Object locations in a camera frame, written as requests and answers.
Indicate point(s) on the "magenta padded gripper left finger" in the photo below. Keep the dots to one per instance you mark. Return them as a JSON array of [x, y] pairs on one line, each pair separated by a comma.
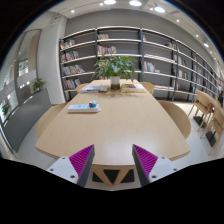
[[75, 168]]

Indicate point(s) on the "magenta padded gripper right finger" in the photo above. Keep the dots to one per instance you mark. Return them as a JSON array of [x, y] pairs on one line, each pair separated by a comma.
[[149, 167]]

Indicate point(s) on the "red blue charger plug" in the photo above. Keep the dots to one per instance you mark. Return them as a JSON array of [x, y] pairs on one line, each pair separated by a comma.
[[92, 104]]

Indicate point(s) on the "long wooden table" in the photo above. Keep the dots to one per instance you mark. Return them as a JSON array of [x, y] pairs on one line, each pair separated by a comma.
[[125, 119]]

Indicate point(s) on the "wooden chair right near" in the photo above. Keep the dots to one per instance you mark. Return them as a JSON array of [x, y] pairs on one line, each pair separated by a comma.
[[179, 117]]

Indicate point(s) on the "wooden chair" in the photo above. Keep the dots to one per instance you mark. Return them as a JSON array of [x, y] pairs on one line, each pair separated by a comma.
[[45, 123], [148, 87], [80, 87], [179, 117]]

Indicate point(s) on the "white power strip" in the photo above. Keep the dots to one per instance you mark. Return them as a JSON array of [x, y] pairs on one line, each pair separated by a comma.
[[83, 108]]

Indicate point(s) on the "wooden chair left near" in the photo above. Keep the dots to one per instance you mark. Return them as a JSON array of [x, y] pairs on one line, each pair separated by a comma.
[[45, 123]]

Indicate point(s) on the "wooden chair far left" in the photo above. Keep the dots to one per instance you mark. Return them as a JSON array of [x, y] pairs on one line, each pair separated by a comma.
[[80, 87]]

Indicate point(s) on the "wooden side table right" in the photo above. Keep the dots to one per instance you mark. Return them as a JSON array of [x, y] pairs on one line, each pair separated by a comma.
[[215, 128]]

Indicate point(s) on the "wooden chair far right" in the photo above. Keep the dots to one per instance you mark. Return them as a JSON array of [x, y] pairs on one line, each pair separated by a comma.
[[148, 87]]

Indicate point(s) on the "stack of books right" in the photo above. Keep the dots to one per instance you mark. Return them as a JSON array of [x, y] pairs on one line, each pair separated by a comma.
[[133, 88]]

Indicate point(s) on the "wooden stool far right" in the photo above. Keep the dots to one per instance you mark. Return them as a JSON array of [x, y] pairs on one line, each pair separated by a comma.
[[204, 108]]

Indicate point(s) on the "small plant by window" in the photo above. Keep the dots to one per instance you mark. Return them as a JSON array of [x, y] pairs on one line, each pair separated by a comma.
[[38, 84]]

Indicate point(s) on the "green potted plant white vase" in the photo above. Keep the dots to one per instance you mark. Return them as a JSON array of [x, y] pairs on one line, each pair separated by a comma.
[[113, 67]]

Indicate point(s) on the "large grey wall bookshelf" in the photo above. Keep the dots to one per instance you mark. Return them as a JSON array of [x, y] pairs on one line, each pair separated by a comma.
[[176, 70]]

